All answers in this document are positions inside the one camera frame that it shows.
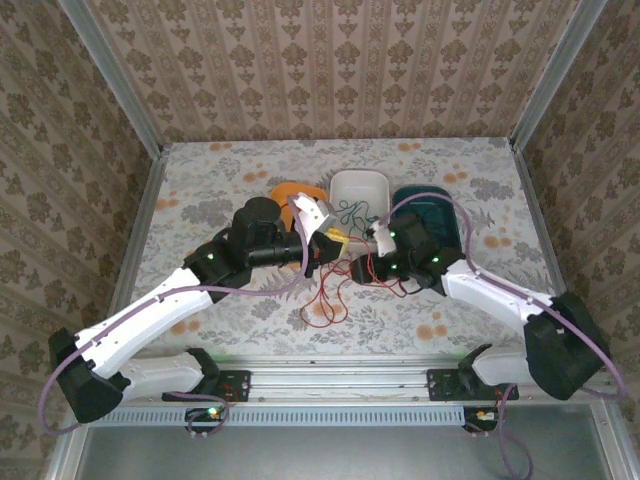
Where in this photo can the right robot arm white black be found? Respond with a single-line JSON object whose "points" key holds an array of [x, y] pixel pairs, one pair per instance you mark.
{"points": [[490, 295]]}

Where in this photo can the dark green plastic bin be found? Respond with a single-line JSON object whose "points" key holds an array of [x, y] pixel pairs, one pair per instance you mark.
{"points": [[440, 220]]}

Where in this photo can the orange plastic bin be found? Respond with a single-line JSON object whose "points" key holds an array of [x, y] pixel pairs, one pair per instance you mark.
{"points": [[285, 195]]}

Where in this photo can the white plastic bin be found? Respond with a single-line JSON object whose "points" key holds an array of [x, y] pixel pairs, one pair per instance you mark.
{"points": [[360, 187]]}

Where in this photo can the floral patterned table cover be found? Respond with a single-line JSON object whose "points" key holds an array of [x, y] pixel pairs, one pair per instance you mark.
{"points": [[225, 165]]}

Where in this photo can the black controller box with LED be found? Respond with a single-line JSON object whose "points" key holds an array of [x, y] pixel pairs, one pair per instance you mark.
{"points": [[480, 417], [200, 415]]}

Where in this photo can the grey metal shelf panel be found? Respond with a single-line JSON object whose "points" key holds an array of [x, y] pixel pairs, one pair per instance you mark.
{"points": [[325, 455]]}

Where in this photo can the aluminium base frame rail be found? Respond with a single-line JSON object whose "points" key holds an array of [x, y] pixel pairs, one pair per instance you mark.
{"points": [[340, 380]]}

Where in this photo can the aluminium frame post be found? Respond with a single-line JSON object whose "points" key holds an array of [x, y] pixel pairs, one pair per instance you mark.
{"points": [[115, 85], [560, 70]]}

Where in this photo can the aluminium lower frame rail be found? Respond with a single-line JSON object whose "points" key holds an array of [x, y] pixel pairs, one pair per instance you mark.
{"points": [[617, 450], [60, 455]]}

